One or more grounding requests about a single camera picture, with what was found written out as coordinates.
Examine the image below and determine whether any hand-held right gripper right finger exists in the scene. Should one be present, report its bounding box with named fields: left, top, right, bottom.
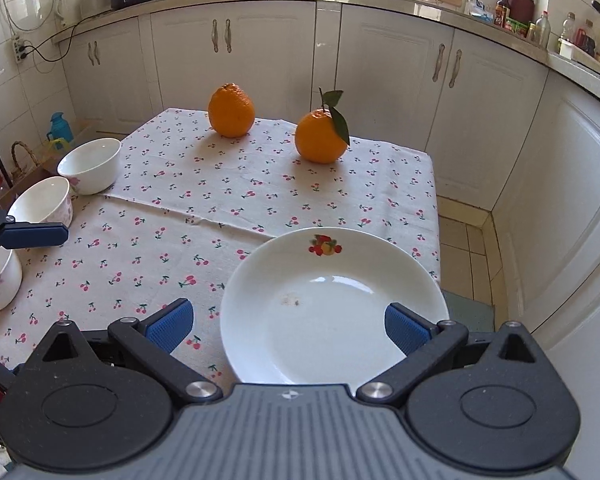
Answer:
left=355, top=302, right=552, bottom=407

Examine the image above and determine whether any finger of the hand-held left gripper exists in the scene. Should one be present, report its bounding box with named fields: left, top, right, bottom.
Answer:
left=0, top=222, right=70, bottom=251

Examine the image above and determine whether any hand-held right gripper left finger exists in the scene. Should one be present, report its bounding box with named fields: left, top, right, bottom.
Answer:
left=30, top=297, right=223, bottom=407

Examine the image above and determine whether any white bowl pink floral print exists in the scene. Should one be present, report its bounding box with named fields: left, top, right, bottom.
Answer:
left=7, top=176, right=74, bottom=229
left=0, top=246, right=23, bottom=314
left=56, top=137, right=122, bottom=196

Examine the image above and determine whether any stained white plate fruit print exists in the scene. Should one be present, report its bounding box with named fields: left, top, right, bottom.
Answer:
left=220, top=228, right=450, bottom=387

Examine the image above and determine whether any beige cherry print tablecloth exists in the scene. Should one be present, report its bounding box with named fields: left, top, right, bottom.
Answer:
left=0, top=192, right=293, bottom=388

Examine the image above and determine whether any wicker basket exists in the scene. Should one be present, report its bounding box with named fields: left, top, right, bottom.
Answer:
left=11, top=140, right=41, bottom=186

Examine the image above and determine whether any blue thermos jug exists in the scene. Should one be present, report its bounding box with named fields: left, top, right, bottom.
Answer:
left=46, top=112, right=75, bottom=144

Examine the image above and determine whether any white cherry print tablecloth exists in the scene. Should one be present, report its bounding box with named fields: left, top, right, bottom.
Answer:
left=102, top=107, right=442, bottom=283

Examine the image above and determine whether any orange with green leaves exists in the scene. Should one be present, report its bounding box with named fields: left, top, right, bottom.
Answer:
left=294, top=87, right=351, bottom=164

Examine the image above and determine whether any orange with knobbly top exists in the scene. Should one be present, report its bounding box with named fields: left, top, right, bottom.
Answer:
left=208, top=82, right=256, bottom=139

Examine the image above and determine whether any white electric kettle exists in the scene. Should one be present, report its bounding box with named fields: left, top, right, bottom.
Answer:
left=56, top=0, right=81, bottom=29

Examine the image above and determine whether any white rectangular tray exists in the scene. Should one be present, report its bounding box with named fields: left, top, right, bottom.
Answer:
left=557, top=39, right=600, bottom=79

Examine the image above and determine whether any clear glass bottle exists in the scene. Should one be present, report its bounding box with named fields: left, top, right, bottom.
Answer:
left=533, top=10, right=552, bottom=50

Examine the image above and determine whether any white plastic packet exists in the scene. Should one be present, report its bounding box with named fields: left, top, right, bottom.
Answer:
left=463, top=0, right=496, bottom=24

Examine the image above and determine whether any black power cable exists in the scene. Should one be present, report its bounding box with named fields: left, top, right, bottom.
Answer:
left=20, top=19, right=89, bottom=63

